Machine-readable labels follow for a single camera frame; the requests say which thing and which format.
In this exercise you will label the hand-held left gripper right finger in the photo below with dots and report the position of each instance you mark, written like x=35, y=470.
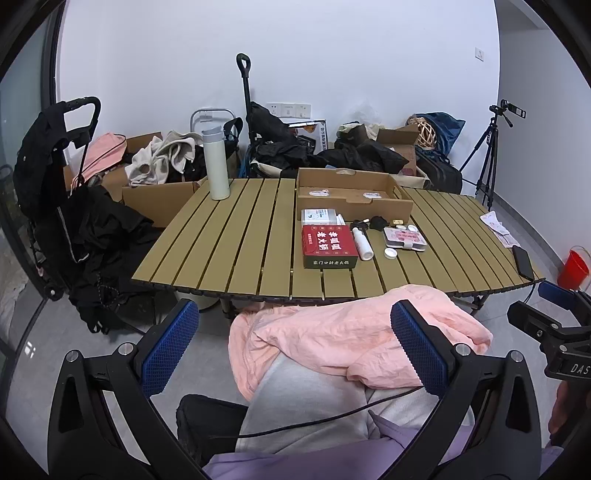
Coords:
x=418, y=350

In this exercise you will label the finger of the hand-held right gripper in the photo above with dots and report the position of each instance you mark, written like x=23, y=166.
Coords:
x=554, y=290
x=526, y=317

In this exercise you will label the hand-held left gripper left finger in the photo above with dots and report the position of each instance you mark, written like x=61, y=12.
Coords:
x=168, y=341

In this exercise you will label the white round lid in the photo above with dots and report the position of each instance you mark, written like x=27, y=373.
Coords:
x=391, y=253

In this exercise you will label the pink card case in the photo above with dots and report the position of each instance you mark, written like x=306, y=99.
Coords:
x=405, y=241

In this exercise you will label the red and green carton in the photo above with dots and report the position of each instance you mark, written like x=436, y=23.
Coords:
x=328, y=247

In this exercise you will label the shallow cardboard tray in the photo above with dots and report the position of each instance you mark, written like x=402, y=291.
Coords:
x=351, y=203

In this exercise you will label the white plastic packet box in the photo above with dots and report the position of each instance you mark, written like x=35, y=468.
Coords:
x=318, y=216

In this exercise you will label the person's right hand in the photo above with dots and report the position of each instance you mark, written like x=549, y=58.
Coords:
x=559, y=413

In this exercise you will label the red bucket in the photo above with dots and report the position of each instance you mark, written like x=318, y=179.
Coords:
x=572, y=268

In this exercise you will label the black smartphone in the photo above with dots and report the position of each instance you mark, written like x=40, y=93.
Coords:
x=523, y=261

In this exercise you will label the white printed paper slip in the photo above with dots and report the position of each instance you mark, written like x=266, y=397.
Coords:
x=495, y=221

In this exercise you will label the pink jacket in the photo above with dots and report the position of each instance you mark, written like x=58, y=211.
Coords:
x=323, y=337

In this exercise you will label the white spray bottle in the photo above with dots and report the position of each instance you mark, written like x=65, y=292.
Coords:
x=363, y=243

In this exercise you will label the black trolley with clothes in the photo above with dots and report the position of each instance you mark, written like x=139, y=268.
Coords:
x=92, y=240

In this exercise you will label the black power plug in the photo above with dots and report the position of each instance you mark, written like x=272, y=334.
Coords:
x=379, y=222

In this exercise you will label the black tripod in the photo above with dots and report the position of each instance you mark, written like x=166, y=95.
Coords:
x=485, y=161

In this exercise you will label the small clear plastic packet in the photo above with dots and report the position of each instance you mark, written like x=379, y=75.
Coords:
x=371, y=196
x=318, y=193

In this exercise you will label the black duffel bag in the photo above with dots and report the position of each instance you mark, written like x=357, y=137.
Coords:
x=438, y=173

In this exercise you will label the purple garment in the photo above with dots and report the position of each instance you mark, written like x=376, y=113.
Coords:
x=286, y=466

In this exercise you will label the black clothes in box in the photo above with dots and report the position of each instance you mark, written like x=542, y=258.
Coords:
x=191, y=168

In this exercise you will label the beige hoodie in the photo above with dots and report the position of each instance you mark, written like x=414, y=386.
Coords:
x=161, y=157

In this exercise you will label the white thermos bottle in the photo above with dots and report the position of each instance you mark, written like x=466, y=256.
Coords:
x=217, y=161

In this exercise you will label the blue bag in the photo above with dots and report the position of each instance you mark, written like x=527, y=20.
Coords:
x=445, y=129

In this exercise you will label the beige canvas bag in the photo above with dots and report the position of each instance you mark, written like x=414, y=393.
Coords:
x=268, y=172

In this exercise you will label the pink cloth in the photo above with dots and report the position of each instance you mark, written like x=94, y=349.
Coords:
x=104, y=154

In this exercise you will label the cardboard box with pink cloth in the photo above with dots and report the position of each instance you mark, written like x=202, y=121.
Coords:
x=138, y=145

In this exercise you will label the cardboard box with open flaps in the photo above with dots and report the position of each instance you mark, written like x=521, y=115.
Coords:
x=401, y=150

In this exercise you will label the wicker ball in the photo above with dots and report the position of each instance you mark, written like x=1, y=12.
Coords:
x=422, y=134

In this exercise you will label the black clothing pile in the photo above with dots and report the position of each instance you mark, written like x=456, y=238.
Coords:
x=332, y=157

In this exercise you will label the black jacket on wagon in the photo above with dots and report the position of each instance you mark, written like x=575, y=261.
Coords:
x=270, y=127

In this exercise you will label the printed product carton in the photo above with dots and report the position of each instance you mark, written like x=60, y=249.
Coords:
x=310, y=134

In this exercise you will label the black camera on tripod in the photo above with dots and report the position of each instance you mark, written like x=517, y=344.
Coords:
x=505, y=110

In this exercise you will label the white metal frame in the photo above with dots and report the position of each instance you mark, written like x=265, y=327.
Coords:
x=207, y=112

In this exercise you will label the black stroller frame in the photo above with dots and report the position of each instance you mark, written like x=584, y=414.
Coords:
x=90, y=104

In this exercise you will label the white wall outlet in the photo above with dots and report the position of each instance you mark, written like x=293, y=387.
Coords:
x=289, y=110
x=303, y=110
x=274, y=109

